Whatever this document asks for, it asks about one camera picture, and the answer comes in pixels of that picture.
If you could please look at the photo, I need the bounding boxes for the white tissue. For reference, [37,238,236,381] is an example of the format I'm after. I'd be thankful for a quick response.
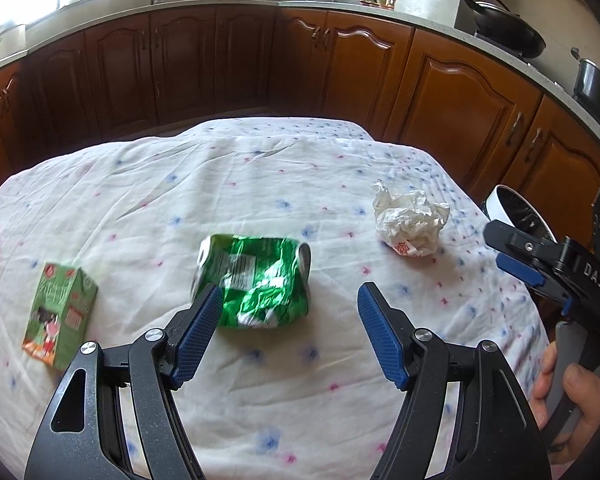
[373,181,450,258]

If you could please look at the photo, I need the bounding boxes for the crushed green can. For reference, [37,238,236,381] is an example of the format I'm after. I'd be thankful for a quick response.
[192,234,311,330]

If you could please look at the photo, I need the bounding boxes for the person's right hand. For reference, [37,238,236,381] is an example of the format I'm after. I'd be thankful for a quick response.
[529,342,600,465]

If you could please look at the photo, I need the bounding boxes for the black bin with white rim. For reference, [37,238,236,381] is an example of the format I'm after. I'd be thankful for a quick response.
[482,184,557,243]

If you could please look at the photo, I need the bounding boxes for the wooden lower cabinets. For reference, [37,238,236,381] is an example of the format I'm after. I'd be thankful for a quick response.
[0,2,600,244]

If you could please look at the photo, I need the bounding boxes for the green juice carton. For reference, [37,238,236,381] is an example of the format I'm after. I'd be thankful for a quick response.
[21,262,98,372]

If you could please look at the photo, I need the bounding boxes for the white floral tablecloth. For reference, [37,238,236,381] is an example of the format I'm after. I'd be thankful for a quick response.
[0,118,547,479]

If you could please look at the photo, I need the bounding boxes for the black wok with handle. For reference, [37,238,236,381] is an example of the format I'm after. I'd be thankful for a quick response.
[462,0,546,60]

